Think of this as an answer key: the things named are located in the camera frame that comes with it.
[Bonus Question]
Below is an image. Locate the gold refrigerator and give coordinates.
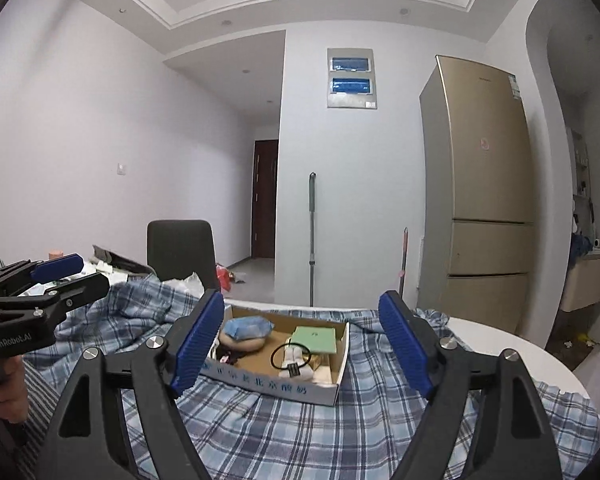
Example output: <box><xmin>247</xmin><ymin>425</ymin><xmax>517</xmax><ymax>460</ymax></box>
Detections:
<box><xmin>417</xmin><ymin>55</ymin><xmax>537</xmax><ymax>333</ymax></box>

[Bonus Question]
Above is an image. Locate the dark wooden door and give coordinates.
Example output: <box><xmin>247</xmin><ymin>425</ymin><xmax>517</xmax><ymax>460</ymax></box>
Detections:
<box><xmin>253</xmin><ymin>140</ymin><xmax>280</xmax><ymax>260</ymax></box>

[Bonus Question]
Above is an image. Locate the beige round cushion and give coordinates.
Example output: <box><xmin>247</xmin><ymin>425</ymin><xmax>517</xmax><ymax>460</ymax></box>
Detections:
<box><xmin>219</xmin><ymin>332</ymin><xmax>268</xmax><ymax>356</ymax></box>

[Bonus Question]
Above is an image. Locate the pink handled broom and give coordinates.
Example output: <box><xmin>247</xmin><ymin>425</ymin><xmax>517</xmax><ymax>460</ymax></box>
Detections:
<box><xmin>397</xmin><ymin>226</ymin><xmax>410</xmax><ymax>297</ymax></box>

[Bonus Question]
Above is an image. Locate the clear plastic bag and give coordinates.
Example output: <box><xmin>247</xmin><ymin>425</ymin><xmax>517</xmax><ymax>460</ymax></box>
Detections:
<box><xmin>177</xmin><ymin>272</ymin><xmax>205</xmax><ymax>294</ymax></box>

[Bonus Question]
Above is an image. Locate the dark grey flat bag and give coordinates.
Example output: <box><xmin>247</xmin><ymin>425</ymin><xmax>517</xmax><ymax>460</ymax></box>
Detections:
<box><xmin>92</xmin><ymin>244</ymin><xmax>153</xmax><ymax>276</ymax></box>

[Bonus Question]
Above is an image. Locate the light wooden cabinet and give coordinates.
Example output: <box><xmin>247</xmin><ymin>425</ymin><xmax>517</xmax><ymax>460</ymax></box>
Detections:
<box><xmin>562</xmin><ymin>252</ymin><xmax>600</xmax><ymax>312</ymax></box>

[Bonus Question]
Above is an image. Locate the white cloth roll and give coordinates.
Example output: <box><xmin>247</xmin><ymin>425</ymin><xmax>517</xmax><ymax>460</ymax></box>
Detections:
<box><xmin>279</xmin><ymin>345</ymin><xmax>316</xmax><ymax>381</ymax></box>

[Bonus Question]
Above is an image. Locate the black hair tie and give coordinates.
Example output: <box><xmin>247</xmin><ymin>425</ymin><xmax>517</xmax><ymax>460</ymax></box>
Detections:
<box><xmin>271</xmin><ymin>342</ymin><xmax>312</xmax><ymax>378</ymax></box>

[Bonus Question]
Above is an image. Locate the person's left hand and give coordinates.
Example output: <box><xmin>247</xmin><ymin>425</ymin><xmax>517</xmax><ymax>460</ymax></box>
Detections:
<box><xmin>0</xmin><ymin>356</ymin><xmax>30</xmax><ymax>423</ymax></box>

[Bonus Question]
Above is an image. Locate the green card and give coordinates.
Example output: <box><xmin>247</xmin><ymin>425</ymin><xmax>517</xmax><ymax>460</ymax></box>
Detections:
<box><xmin>291</xmin><ymin>326</ymin><xmax>342</xmax><ymax>354</ymax></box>

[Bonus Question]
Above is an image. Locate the blue plaid cloth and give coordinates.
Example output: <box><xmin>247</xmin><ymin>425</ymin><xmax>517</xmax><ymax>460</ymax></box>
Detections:
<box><xmin>22</xmin><ymin>276</ymin><xmax>600</xmax><ymax>480</ymax></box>

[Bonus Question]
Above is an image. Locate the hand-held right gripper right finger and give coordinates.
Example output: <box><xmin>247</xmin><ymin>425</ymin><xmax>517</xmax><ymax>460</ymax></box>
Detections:
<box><xmin>378</xmin><ymin>290</ymin><xmax>563</xmax><ymax>480</ymax></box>

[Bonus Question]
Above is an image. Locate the grey electrical panel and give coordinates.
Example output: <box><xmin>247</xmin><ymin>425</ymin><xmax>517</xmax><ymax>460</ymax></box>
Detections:
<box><xmin>326</xmin><ymin>48</ymin><xmax>379</xmax><ymax>110</ymax></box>

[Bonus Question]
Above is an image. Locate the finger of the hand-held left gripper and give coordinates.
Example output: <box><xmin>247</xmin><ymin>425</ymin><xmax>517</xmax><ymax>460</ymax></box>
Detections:
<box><xmin>0</xmin><ymin>254</ymin><xmax>85</xmax><ymax>301</ymax></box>
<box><xmin>0</xmin><ymin>272</ymin><xmax>111</xmax><ymax>331</ymax></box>

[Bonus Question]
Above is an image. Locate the dark office chair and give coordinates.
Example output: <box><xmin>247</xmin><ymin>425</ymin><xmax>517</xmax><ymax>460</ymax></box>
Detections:
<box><xmin>146</xmin><ymin>219</ymin><xmax>216</xmax><ymax>291</ymax></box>

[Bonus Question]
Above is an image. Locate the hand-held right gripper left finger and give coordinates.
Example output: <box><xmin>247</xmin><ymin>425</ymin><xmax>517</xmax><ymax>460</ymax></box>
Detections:
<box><xmin>42</xmin><ymin>289</ymin><xmax>226</xmax><ymax>480</ymax></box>

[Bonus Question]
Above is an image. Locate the green handled mop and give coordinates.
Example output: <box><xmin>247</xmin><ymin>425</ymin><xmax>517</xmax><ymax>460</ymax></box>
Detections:
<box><xmin>307</xmin><ymin>172</ymin><xmax>319</xmax><ymax>307</ymax></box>

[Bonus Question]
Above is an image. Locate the shallow cardboard box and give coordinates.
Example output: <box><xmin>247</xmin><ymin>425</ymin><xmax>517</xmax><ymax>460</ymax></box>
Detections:
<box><xmin>200</xmin><ymin>299</ymin><xmax>351</xmax><ymax>407</ymax></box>

